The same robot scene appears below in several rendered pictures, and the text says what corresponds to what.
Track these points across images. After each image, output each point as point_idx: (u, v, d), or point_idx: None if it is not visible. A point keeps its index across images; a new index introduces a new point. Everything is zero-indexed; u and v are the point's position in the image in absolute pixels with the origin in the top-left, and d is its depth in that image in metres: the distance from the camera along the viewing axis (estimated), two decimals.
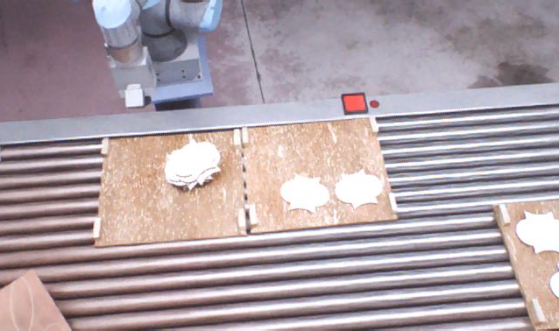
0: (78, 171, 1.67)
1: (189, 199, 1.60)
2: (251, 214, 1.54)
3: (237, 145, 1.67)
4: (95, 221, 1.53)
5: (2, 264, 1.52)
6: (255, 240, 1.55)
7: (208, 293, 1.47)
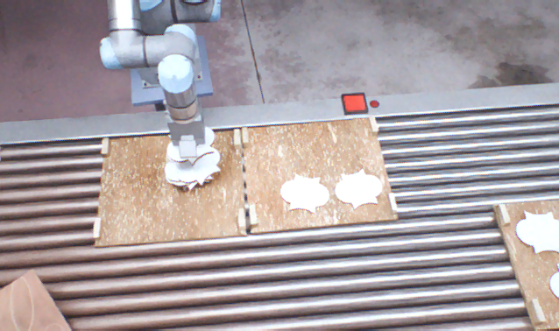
0: (78, 171, 1.67)
1: (189, 199, 1.60)
2: (251, 214, 1.54)
3: (237, 145, 1.67)
4: (95, 221, 1.53)
5: (2, 264, 1.52)
6: (255, 240, 1.55)
7: (208, 293, 1.47)
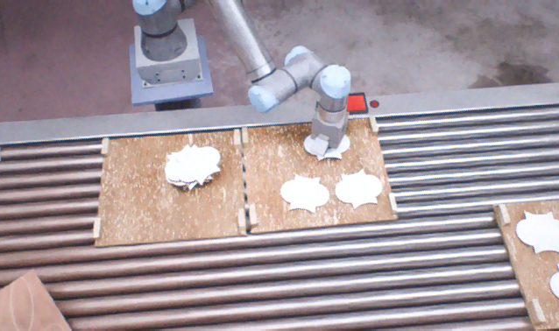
0: (78, 171, 1.67)
1: (189, 199, 1.60)
2: (251, 214, 1.54)
3: (237, 145, 1.67)
4: (95, 221, 1.53)
5: (2, 264, 1.52)
6: (255, 240, 1.55)
7: (208, 293, 1.47)
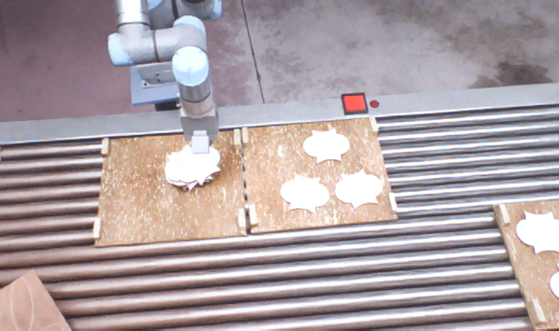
0: (78, 171, 1.67)
1: (189, 199, 1.60)
2: (251, 214, 1.54)
3: (237, 145, 1.67)
4: (95, 221, 1.53)
5: (2, 264, 1.52)
6: (255, 240, 1.55)
7: (208, 293, 1.47)
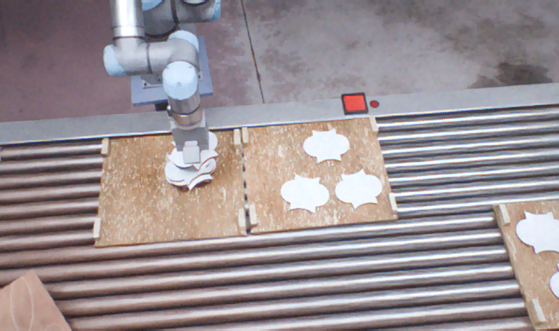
0: (78, 171, 1.67)
1: (189, 199, 1.60)
2: (251, 214, 1.54)
3: (237, 145, 1.67)
4: (95, 221, 1.53)
5: (2, 264, 1.52)
6: (255, 240, 1.55)
7: (208, 293, 1.47)
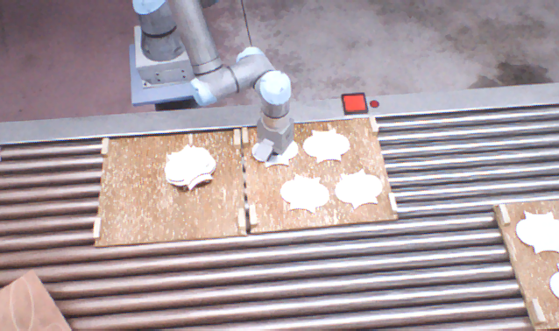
0: (78, 171, 1.67)
1: (189, 199, 1.60)
2: (251, 214, 1.54)
3: (237, 145, 1.67)
4: (95, 221, 1.53)
5: (2, 264, 1.52)
6: (255, 240, 1.55)
7: (208, 293, 1.47)
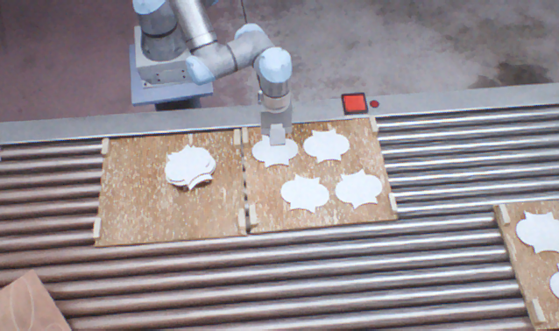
0: (78, 171, 1.67)
1: (189, 199, 1.60)
2: (251, 214, 1.54)
3: (237, 145, 1.67)
4: (95, 221, 1.53)
5: (2, 264, 1.52)
6: (255, 240, 1.55)
7: (208, 293, 1.47)
